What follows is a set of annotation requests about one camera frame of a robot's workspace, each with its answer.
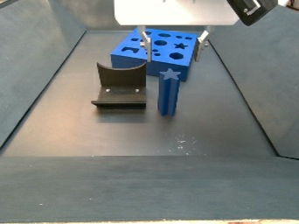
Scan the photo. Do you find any white gripper plate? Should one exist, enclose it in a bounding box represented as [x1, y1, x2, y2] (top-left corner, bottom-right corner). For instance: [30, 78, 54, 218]
[113, 0, 238, 62]

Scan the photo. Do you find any blue shape-sorting board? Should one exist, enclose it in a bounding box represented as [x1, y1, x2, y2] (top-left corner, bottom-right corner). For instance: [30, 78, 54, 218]
[110, 28, 196, 81]

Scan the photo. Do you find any blue star-shaped peg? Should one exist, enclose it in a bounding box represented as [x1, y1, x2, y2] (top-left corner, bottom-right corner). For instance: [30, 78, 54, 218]
[157, 68, 180, 116]

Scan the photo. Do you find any black curved holder bracket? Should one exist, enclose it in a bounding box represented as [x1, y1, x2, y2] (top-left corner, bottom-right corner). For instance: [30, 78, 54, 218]
[90, 64, 146, 109]

